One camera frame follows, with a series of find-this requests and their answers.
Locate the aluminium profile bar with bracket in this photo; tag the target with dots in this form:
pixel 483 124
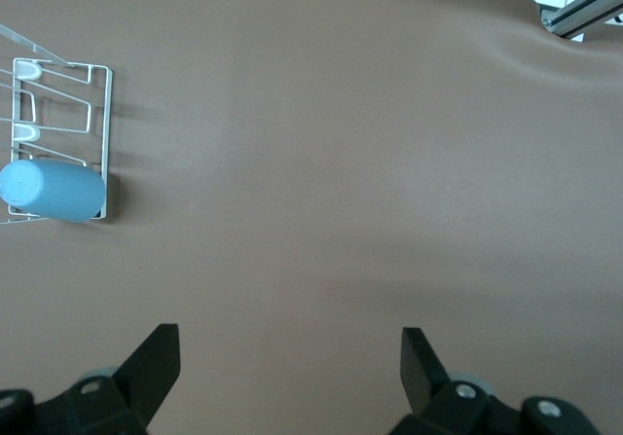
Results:
pixel 584 11

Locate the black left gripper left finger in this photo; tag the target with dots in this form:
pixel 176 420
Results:
pixel 146 372

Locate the blue plastic cup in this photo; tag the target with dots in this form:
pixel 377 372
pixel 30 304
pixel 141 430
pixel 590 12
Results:
pixel 58 192

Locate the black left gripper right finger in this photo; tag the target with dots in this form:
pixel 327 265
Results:
pixel 423 376

